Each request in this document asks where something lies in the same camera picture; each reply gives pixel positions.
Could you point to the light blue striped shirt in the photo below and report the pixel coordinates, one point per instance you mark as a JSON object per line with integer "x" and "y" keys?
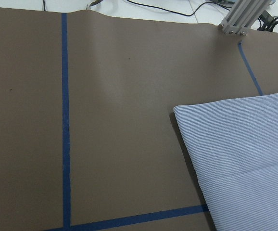
{"x": 233, "y": 146}

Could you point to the aluminium frame post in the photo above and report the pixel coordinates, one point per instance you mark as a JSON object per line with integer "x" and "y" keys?
{"x": 242, "y": 16}

